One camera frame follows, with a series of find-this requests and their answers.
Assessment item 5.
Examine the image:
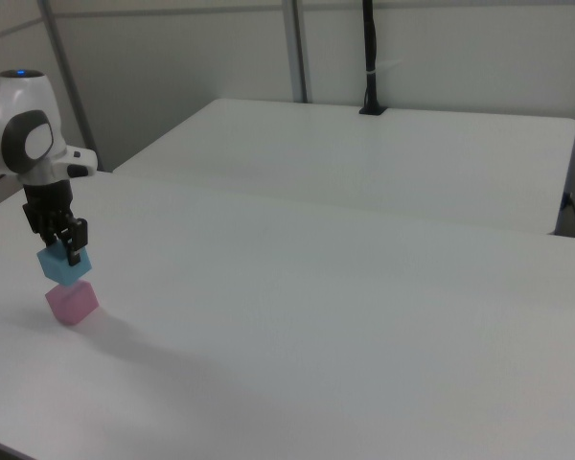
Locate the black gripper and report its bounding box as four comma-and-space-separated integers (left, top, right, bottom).
21, 181, 90, 267

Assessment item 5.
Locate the white side table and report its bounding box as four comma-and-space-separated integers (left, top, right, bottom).
110, 98, 575, 236

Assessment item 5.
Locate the blue cube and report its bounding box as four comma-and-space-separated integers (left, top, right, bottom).
36, 241, 93, 288

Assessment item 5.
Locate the pink cube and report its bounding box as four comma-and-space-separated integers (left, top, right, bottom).
45, 280, 100, 328

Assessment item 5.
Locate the black camera pole stand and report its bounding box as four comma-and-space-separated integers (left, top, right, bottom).
357, 0, 388, 116

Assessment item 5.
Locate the grey metal partition post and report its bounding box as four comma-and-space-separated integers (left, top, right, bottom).
281, 0, 311, 104
35, 0, 105, 173

